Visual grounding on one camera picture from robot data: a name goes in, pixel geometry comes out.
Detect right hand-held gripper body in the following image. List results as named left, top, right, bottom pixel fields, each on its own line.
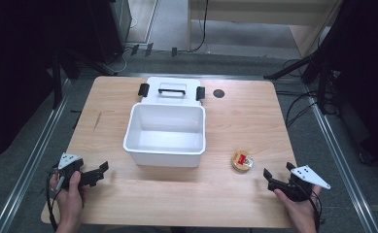
left=267, top=164, right=332, bottom=203

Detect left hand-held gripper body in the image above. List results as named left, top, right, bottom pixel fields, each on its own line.
left=56, top=151, right=97, bottom=191

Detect round golden tin red label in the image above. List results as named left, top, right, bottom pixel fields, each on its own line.
left=230, top=150, right=255, bottom=173

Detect white plastic storage box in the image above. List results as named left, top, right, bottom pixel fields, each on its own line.
left=122, top=76, right=207, bottom=169

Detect person's right hand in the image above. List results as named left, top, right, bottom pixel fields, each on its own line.
left=272, top=183, right=323, bottom=225

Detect person's left hand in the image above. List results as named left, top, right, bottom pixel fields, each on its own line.
left=49, top=170, right=85, bottom=224

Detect black metal stand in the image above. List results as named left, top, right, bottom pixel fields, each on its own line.
left=49, top=38, right=117, bottom=110
left=262, top=18, right=340, bottom=115

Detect dark curtain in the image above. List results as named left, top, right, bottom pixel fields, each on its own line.
left=0, top=0, right=93, bottom=169
left=309, top=0, right=378, bottom=173

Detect dark cabinet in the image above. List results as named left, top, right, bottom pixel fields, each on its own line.
left=85, top=0, right=133, bottom=65

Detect light wooden furniture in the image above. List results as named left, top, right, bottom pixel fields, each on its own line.
left=186, top=0, right=344, bottom=58

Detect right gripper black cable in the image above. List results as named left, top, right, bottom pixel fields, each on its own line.
left=307, top=189, right=326, bottom=233

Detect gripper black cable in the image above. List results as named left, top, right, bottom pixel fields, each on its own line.
left=45, top=164, right=63, bottom=233
left=307, top=189, right=326, bottom=233

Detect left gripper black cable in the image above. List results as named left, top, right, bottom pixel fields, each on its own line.
left=45, top=164, right=63, bottom=233

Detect metal floor rail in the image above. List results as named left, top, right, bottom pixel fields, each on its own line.
left=303, top=84, right=378, bottom=233
left=0, top=77, right=73, bottom=233

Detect black floor cables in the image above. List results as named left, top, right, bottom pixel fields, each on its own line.
left=275, top=57, right=323, bottom=129

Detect white floor cable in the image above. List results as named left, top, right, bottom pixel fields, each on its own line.
left=106, top=45, right=136, bottom=74

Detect black hanging cable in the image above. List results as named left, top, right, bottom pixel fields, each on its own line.
left=190, top=0, right=210, bottom=53

